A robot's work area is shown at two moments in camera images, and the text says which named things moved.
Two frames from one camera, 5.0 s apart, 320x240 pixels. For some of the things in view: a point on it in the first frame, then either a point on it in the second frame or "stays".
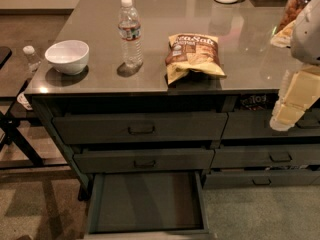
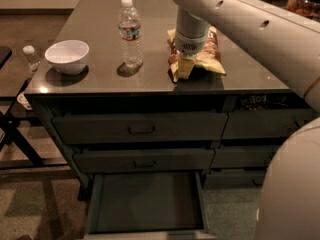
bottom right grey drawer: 255,180 stays
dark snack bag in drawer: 258,102 stays
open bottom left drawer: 148,205 stays
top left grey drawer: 141,128 stays
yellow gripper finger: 305,89 to 183,67
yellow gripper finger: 285,117 to 190,66
